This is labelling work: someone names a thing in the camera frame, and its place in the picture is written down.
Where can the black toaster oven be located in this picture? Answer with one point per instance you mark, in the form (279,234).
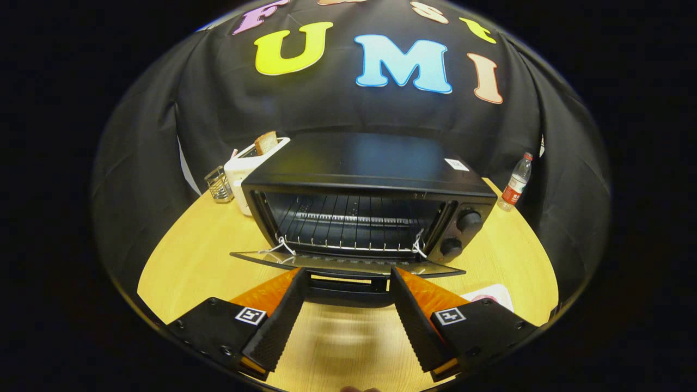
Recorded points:
(370,158)

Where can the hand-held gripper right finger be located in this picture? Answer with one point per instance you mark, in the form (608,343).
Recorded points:
(416,326)

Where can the white pop-up toaster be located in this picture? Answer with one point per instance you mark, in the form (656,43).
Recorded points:
(237,174)

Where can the pink round ham slice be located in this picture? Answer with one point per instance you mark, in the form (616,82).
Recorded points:
(484,298)

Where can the white square plate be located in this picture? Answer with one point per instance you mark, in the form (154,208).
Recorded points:
(500,293)

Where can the clear plastic water bottle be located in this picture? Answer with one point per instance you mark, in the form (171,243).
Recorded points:
(514,188)

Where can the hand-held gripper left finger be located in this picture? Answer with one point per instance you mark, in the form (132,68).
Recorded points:
(277,332)

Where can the brown toast slice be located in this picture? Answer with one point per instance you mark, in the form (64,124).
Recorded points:
(267,143)

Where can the metal oven rack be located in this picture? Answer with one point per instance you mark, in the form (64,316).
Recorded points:
(348,247)

